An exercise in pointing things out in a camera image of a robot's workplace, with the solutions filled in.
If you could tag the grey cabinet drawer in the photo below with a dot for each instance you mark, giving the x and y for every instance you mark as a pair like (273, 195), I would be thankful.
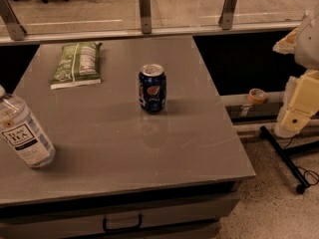
(186, 218)

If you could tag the clear plastic tea bottle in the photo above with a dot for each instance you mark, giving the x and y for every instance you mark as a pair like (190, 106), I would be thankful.
(22, 131)

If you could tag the right metal railing bracket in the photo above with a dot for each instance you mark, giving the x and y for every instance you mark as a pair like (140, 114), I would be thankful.
(227, 14)

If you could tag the middle metal railing bracket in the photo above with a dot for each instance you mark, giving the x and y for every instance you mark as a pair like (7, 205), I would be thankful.
(146, 16)

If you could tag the metal railing bracket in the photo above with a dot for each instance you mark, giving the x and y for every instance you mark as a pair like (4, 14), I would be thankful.
(227, 14)
(146, 16)
(15, 30)

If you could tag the left metal railing bracket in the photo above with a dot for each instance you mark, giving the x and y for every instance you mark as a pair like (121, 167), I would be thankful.
(15, 30)

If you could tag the black wheeled stand base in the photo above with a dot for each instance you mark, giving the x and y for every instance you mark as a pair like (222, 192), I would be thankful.
(306, 177)

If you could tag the blue Pepsi soda can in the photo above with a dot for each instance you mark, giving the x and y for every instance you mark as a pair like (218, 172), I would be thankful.
(152, 92)

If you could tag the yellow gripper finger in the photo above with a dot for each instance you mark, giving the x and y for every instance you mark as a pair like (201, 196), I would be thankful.
(300, 104)
(287, 44)

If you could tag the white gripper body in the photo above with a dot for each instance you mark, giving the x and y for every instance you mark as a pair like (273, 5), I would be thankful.
(309, 44)

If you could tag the orange tape roll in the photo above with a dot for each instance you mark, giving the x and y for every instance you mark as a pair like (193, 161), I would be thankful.
(257, 96)

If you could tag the green jalapeno chip bag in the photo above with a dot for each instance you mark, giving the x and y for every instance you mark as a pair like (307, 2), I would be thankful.
(78, 66)

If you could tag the black drawer handle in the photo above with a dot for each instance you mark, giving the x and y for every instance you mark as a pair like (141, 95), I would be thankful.
(118, 223)

